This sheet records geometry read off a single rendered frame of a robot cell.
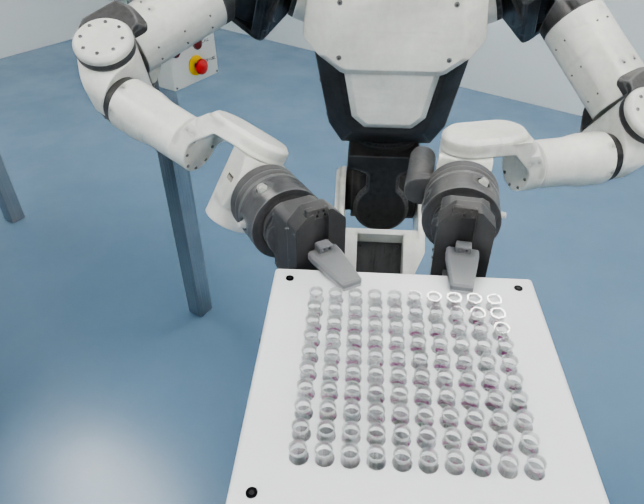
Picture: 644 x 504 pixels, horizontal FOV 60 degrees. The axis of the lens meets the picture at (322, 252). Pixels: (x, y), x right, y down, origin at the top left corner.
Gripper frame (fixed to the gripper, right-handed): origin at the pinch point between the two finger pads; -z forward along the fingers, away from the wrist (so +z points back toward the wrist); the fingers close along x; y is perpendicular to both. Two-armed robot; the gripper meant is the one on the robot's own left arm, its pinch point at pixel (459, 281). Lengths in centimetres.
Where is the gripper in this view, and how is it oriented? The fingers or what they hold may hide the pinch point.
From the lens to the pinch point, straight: 55.3
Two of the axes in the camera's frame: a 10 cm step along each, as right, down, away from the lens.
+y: -9.8, -1.2, 1.7
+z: 2.1, -5.7, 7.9
